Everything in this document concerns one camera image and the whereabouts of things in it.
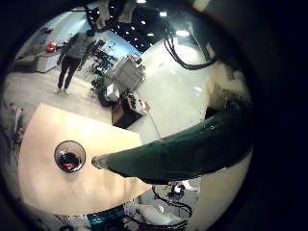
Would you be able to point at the grey equipment cart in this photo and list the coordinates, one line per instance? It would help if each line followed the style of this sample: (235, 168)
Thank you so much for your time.
(127, 74)

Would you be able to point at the teal ribbed panel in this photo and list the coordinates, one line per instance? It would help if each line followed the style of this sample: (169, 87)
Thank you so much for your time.
(106, 215)

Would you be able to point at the red round object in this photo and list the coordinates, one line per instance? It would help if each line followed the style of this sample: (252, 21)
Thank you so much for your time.
(50, 47)

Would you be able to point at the brown cabinet with devices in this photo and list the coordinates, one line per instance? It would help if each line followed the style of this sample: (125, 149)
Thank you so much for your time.
(128, 110)

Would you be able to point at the grey low counter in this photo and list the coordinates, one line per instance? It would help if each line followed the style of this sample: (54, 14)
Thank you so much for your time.
(37, 61)

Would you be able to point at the person in grey top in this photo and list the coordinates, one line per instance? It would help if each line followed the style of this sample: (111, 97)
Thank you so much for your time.
(73, 54)

